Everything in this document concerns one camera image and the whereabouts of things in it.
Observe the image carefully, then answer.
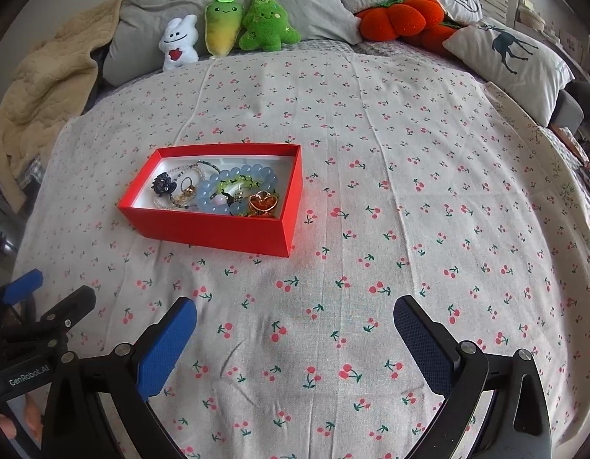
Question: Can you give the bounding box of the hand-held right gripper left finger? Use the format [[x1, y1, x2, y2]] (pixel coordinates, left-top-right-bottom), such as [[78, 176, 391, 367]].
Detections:
[[37, 296, 200, 459]]

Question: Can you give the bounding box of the person's left hand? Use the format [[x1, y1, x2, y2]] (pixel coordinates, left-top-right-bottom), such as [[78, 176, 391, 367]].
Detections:
[[0, 388, 43, 448]]

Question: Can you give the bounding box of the beige quilted blanket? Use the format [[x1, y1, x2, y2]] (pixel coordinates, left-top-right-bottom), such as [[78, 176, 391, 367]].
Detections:
[[0, 0, 124, 188]]

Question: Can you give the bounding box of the black hair claw clip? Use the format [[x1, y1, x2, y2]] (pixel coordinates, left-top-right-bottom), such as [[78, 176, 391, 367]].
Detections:
[[151, 171, 178, 197]]

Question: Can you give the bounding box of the cherry print bed sheet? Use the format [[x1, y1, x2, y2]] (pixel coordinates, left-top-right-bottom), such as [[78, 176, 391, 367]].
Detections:
[[12, 50, 590, 459]]

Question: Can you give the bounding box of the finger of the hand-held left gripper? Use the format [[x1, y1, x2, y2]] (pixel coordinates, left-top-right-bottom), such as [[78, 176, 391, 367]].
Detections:
[[39, 285, 97, 341], [0, 269, 44, 317]]

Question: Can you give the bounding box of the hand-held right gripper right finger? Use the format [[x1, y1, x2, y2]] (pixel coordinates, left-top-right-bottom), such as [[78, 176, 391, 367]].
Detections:
[[393, 295, 553, 459]]

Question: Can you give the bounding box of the red jewelry box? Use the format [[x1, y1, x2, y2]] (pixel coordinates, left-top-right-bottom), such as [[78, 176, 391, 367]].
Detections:
[[117, 143, 303, 258]]

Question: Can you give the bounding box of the light blue bead bracelet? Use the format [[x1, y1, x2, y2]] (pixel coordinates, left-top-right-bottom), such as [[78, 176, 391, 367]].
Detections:
[[196, 163, 279, 219]]

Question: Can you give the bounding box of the cream floral cloth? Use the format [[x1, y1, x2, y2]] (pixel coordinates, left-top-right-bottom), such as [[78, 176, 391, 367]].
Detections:
[[485, 80, 590, 261]]

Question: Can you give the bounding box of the white pearl bracelet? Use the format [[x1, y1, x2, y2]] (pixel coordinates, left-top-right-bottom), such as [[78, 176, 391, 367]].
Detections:
[[153, 163, 215, 212]]

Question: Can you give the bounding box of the orange persimmon plush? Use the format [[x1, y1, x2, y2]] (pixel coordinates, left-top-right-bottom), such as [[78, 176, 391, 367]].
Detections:
[[354, 0, 473, 49]]

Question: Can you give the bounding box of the white plush toy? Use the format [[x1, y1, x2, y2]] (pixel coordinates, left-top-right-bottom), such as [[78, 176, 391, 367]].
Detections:
[[158, 14, 200, 73]]

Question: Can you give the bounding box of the green tree plush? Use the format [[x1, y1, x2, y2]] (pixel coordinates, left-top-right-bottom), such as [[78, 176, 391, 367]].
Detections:
[[237, 0, 302, 53]]

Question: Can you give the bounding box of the green bead bracelet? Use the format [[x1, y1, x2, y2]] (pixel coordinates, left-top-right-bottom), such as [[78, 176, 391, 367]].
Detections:
[[215, 174, 260, 202]]

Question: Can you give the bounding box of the gold heart ring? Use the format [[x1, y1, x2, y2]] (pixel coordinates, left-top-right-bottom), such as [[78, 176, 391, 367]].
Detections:
[[248, 190, 281, 219]]

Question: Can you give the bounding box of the deer print pillow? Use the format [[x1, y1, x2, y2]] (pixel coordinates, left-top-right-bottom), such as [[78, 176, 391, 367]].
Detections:
[[442, 18, 574, 126]]

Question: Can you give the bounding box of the yellow green carrot plush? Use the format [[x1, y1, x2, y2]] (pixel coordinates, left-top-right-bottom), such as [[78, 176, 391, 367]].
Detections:
[[202, 0, 241, 57]]

